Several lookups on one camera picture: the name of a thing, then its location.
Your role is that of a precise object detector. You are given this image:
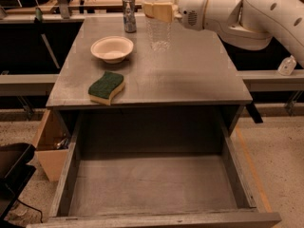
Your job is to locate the black cable on floor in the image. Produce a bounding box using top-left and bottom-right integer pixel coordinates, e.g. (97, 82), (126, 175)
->
(17, 199), (44, 224)

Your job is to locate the white paper bowl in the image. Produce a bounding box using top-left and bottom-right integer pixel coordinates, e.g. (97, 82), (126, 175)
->
(90, 36), (134, 64)

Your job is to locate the silver soda can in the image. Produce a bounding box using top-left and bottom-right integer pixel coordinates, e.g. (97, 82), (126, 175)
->
(122, 0), (137, 33)

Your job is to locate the clear hand sanitizer bottle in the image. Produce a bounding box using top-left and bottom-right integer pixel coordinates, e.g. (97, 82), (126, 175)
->
(277, 55), (296, 76)

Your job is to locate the green yellow sponge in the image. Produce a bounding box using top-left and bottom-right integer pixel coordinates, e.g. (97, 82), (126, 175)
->
(88, 71), (125, 105)

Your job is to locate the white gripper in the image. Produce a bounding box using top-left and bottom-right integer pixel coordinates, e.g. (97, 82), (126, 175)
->
(142, 0), (208, 30)

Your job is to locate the grey cabinet counter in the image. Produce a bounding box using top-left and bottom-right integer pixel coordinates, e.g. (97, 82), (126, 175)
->
(47, 14), (252, 130)

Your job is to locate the wooden bin with items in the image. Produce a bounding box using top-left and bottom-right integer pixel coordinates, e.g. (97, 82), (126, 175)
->
(32, 109), (67, 181)

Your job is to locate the open grey top drawer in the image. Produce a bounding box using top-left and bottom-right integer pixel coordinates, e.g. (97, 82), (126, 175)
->
(28, 107), (281, 228)

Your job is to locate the clear plastic water bottle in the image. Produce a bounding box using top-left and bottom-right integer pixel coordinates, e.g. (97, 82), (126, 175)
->
(142, 0), (175, 51)

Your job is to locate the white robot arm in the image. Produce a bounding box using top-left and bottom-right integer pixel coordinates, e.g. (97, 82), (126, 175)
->
(142, 0), (304, 66)

